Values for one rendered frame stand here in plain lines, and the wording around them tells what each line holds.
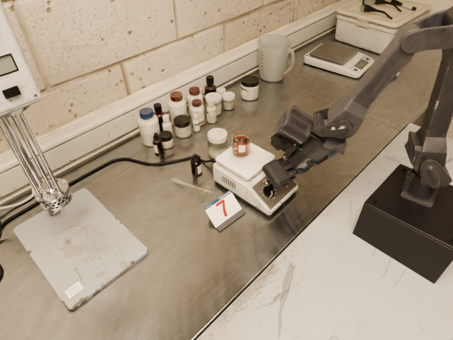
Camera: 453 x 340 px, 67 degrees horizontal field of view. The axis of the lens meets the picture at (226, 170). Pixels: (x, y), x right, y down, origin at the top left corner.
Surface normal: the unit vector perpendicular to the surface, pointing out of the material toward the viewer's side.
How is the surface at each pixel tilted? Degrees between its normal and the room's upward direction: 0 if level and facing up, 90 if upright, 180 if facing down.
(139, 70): 90
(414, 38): 86
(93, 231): 0
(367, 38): 93
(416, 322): 0
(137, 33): 90
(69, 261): 0
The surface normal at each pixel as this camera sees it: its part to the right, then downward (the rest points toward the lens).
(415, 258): -0.70, 0.49
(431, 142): -0.22, 0.14
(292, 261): -0.01, -0.73
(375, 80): -0.20, 0.61
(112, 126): 0.72, 0.47
